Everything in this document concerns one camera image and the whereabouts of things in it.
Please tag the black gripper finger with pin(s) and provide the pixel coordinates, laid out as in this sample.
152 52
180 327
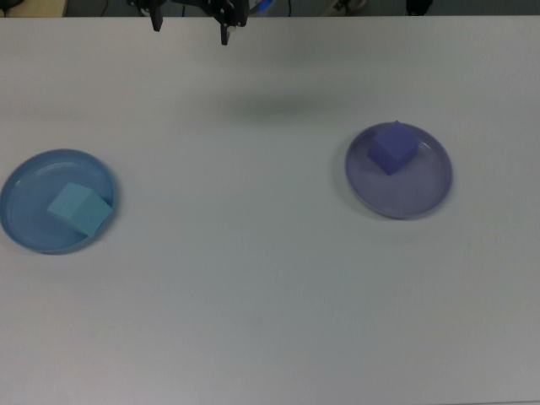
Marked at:
225 34
157 21

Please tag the cyan cube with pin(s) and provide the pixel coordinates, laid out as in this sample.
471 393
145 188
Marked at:
80 208

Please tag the purple cube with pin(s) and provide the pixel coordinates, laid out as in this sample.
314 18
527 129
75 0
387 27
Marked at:
392 149

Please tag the blue plate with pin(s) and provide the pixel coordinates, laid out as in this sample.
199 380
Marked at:
29 198

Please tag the purple plate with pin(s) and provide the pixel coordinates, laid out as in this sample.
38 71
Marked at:
401 194

